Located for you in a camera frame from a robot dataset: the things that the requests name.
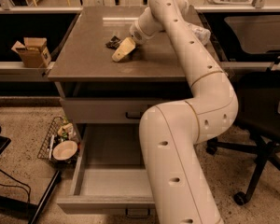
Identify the open cardboard box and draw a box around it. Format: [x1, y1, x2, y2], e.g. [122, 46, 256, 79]
[11, 37, 51, 68]

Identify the beige bowl in basket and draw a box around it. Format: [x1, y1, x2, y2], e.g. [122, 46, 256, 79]
[52, 140, 77, 161]

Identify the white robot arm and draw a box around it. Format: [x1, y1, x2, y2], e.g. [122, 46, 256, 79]
[112, 0, 238, 224]

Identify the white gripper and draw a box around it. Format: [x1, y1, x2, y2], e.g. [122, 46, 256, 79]
[112, 22, 149, 63]

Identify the closed grey upper drawer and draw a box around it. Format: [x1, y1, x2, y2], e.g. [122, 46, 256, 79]
[61, 98, 161, 124]

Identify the black rxbar chocolate bar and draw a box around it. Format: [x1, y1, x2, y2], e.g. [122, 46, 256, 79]
[105, 35, 121, 49]

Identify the black stand base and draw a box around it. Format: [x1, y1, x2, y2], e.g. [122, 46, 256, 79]
[0, 126, 62, 224]

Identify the black wire basket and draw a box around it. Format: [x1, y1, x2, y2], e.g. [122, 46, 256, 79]
[37, 117, 78, 169]

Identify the black office chair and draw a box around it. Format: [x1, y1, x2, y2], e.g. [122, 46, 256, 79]
[206, 56, 280, 205]

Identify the open grey lower drawer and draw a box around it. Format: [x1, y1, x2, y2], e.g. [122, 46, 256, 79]
[57, 124, 155, 218]

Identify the grey drawer cabinet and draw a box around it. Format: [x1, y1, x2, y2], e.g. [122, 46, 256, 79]
[49, 7, 233, 130]

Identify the clear plastic water bottle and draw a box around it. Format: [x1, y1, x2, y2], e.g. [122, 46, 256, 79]
[188, 23, 211, 46]

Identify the black cable on floor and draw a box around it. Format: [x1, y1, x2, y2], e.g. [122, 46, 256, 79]
[0, 163, 33, 203]

